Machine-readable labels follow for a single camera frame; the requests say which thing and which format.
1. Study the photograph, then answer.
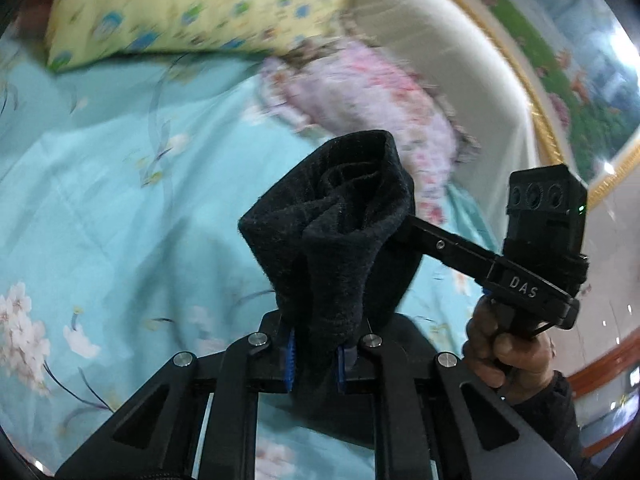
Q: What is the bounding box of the gold framed wall picture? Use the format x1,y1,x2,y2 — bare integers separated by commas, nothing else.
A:
400,0,640,211

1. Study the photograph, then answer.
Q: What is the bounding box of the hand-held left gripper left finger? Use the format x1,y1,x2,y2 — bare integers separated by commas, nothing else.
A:
54,331,297,480

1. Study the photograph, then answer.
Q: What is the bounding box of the person's right hand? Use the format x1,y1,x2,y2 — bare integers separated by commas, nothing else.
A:
462,297,557,407

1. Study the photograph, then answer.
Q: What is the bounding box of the brown wooden frame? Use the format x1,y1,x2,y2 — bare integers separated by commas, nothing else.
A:
569,330,640,397

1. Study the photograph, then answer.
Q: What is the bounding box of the pink floral ruffled pillow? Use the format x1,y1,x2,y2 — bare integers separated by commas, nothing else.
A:
257,40,482,226

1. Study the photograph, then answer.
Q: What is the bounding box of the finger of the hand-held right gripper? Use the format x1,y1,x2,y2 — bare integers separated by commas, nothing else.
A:
395,215,503,283

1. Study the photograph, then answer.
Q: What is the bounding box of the white padded headboard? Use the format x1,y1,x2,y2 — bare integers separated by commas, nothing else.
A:
342,0,553,221

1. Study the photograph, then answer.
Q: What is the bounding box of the turquoise floral bedsheet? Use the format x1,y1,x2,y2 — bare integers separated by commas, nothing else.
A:
0,35,501,480

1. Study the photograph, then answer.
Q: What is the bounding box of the person's right forearm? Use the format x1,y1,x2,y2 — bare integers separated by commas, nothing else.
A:
507,370,603,480

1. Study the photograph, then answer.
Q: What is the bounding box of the yellow printed pillow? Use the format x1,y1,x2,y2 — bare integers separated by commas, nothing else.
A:
44,0,362,73

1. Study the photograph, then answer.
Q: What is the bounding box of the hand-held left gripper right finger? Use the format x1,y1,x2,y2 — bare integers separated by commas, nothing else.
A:
336,332,577,480

